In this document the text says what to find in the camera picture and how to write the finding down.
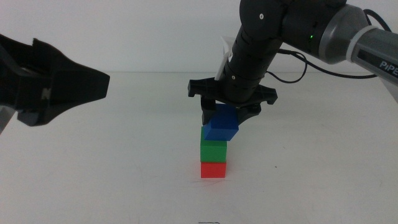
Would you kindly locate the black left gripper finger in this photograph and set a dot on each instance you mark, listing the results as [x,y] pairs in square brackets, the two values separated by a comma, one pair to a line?
[81,84]

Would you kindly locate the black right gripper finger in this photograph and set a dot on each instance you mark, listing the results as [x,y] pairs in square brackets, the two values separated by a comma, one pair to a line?
[247,112]
[207,109]

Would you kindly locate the blue cube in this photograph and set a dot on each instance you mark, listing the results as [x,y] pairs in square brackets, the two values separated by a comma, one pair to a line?
[222,126]

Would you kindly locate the green cube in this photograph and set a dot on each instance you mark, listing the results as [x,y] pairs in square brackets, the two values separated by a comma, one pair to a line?
[213,152]

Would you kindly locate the red cube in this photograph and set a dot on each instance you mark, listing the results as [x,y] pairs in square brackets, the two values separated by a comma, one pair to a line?
[213,170]

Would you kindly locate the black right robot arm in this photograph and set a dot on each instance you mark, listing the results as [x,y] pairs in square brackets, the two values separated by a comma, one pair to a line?
[295,21]

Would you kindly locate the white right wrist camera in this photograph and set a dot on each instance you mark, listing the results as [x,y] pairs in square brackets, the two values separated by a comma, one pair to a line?
[224,60]

